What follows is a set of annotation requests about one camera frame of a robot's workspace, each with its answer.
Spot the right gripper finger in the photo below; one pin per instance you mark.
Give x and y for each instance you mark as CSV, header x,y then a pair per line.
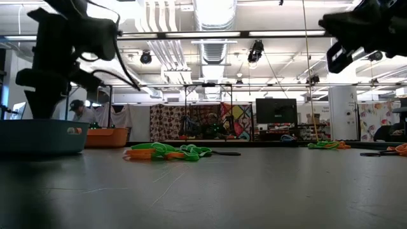
x,y
329,63
346,54

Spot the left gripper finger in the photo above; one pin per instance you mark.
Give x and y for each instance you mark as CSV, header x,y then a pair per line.
x,y
43,106
62,105

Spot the slate blue plastic basket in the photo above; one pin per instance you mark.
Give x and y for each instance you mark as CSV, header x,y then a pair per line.
x,y
38,136

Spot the black rubber band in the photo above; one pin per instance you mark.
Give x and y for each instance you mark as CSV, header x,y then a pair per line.
x,y
235,155
369,154

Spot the background black robot arm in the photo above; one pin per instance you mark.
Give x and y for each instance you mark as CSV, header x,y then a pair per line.
x,y
188,125
230,125

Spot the computer monitor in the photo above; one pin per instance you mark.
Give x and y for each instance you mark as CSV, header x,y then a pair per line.
x,y
19,109

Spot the person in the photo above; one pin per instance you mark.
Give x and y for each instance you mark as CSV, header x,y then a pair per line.
x,y
212,122
83,115

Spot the white pillar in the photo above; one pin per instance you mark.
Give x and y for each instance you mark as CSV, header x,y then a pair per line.
x,y
341,108

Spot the orange plastic basket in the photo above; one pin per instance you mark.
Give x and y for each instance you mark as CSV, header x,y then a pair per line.
x,y
106,137

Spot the cardboard box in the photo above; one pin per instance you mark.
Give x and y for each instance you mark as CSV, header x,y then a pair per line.
x,y
313,119

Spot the white cloth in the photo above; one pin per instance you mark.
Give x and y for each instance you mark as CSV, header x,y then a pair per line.
x,y
122,119

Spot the floral curtain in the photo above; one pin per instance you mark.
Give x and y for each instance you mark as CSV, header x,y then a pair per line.
x,y
378,117

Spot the storage shelf with goods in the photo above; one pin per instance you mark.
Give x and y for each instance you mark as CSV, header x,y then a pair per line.
x,y
305,132

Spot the blue background object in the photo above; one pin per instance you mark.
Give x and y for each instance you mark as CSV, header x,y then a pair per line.
x,y
287,138

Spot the colourful quilt cloth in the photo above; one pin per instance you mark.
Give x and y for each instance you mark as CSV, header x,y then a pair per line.
x,y
240,116

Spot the brown circle-patterned cloth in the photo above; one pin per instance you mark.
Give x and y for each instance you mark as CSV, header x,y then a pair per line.
x,y
165,122

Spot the black overhead light bar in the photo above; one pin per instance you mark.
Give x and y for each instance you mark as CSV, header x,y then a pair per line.
x,y
160,35

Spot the dark red patterned cloth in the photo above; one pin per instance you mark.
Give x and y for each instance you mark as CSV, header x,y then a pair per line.
x,y
198,111

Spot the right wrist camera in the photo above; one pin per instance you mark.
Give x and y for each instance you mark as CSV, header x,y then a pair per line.
x,y
334,25

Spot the black background station frame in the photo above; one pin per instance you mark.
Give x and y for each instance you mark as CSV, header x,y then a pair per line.
x,y
185,108
110,105

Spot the black wall screen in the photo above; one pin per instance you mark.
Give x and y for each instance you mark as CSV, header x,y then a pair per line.
x,y
276,111

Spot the black metal table frame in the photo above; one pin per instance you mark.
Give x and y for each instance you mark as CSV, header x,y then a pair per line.
x,y
270,144

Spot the silver ventilation duct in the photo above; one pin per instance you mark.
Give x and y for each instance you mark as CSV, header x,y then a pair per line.
x,y
214,51

